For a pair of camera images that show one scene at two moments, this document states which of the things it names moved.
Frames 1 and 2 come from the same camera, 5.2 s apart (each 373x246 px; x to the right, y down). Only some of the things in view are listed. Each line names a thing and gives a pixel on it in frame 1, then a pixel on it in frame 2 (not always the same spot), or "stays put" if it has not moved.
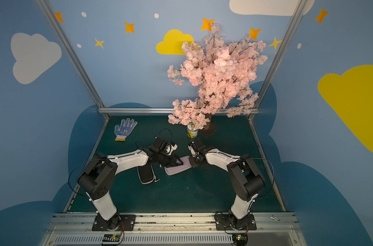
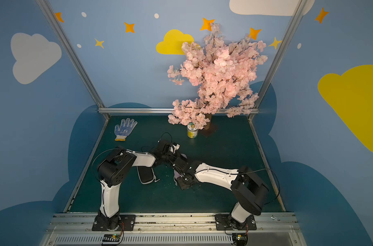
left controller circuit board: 110,239 stays put
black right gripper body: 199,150 to 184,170
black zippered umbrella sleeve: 146,174 stays put
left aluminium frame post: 76,56 stays put
